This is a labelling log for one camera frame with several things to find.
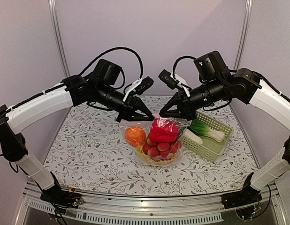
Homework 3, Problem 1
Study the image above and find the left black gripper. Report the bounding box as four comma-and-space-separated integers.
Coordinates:
94, 82, 153, 122

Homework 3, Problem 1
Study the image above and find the orange fruit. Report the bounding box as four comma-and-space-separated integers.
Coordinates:
124, 126, 146, 148

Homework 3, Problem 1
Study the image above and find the red bell pepper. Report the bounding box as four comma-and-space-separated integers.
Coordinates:
148, 118, 179, 143

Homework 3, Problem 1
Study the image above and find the clear zip top bag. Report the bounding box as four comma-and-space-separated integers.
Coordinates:
119, 114, 191, 166

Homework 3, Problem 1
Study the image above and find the yellow napa cabbage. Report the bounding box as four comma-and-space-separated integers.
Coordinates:
136, 146, 181, 166

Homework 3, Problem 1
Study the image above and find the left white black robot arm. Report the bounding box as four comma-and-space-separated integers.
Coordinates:
0, 59, 154, 208

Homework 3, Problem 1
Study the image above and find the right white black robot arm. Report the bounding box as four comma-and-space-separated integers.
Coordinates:
159, 51, 290, 209

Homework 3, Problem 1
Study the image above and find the green white bok choy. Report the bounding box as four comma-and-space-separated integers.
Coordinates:
188, 119, 225, 143

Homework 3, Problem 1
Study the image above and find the white radish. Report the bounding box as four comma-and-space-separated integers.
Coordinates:
183, 129, 203, 144

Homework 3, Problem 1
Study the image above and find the beige perforated plastic basket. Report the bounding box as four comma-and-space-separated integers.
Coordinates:
180, 111, 234, 163

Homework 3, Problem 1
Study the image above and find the floral tablecloth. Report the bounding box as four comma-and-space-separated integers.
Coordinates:
44, 105, 257, 196

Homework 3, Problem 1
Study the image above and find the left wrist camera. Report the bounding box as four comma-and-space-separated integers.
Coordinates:
122, 76, 154, 102

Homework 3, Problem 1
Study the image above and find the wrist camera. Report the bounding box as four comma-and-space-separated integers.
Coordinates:
158, 69, 191, 97
122, 76, 154, 102

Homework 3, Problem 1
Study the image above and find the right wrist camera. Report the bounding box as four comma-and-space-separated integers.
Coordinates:
158, 69, 191, 97

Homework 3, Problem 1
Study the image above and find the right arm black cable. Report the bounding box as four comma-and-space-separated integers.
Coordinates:
170, 55, 197, 78

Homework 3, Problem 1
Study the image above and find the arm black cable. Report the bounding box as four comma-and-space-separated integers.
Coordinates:
170, 55, 197, 78
79, 46, 144, 83

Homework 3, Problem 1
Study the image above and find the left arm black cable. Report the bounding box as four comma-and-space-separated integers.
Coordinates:
79, 46, 144, 83

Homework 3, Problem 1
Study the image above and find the right aluminium frame post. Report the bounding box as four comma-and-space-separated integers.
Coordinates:
233, 0, 253, 70

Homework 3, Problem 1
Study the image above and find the aluminium frame post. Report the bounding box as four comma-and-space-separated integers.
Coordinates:
233, 0, 253, 70
48, 0, 70, 78

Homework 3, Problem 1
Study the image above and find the aluminium front rail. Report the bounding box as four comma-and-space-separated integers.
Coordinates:
15, 181, 289, 225

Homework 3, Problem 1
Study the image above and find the left aluminium frame post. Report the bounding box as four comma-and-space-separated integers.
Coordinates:
48, 0, 70, 78

